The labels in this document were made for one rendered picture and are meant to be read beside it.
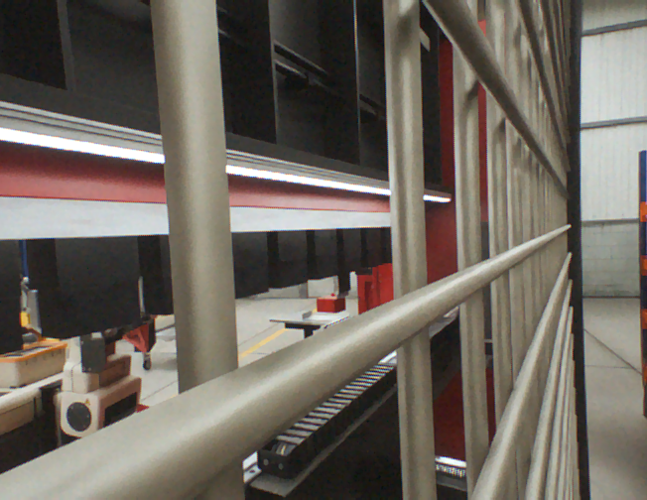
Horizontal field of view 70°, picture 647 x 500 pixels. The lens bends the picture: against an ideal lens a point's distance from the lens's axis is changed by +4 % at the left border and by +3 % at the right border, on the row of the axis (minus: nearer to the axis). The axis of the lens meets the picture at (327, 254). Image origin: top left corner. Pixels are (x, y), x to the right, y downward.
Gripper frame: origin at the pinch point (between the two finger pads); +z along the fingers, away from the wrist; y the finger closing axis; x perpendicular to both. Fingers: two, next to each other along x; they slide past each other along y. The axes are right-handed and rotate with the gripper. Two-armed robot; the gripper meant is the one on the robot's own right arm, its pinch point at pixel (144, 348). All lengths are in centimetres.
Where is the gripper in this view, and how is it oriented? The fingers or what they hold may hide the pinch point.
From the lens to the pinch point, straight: 151.8
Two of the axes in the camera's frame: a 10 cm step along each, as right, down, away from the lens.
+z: 4.8, 8.8, -0.8
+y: 2.7, -0.6, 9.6
